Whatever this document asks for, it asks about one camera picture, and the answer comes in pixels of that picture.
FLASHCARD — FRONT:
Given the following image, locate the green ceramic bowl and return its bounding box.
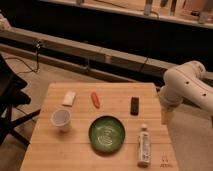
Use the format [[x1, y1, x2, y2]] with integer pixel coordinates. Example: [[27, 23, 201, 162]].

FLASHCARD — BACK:
[[88, 116, 125, 154]]

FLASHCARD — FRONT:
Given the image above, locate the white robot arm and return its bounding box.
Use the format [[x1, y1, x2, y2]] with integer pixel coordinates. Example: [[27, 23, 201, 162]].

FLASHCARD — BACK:
[[158, 61, 213, 125]]

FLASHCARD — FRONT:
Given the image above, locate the black remote control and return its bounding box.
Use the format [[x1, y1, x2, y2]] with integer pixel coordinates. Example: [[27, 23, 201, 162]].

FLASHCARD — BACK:
[[130, 97, 139, 115]]

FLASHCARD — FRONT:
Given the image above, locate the white plastic bottle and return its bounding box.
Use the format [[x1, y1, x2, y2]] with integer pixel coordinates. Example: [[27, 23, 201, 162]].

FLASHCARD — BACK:
[[138, 124, 151, 167]]

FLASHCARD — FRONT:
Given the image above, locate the orange carrot toy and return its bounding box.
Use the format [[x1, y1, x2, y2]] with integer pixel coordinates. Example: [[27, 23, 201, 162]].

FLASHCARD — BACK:
[[91, 92, 100, 109]]

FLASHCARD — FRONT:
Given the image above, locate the white rectangular block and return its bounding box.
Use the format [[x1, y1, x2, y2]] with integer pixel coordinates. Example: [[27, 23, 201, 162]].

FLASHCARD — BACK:
[[62, 91, 76, 106]]

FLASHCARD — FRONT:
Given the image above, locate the translucent plastic cup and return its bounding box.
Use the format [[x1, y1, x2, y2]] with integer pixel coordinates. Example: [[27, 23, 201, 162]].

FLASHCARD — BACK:
[[51, 109, 71, 132]]

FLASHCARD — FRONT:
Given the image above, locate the black office chair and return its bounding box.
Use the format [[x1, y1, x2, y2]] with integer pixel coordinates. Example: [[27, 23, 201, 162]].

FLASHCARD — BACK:
[[0, 54, 40, 146]]

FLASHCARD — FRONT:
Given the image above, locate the black hanging cable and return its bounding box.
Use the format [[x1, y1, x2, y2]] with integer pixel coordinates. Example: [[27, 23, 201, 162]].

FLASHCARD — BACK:
[[138, 57, 150, 73]]

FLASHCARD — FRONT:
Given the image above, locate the black cable on floor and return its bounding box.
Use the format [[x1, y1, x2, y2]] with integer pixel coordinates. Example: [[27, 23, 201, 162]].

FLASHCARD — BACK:
[[3, 39, 44, 75]]

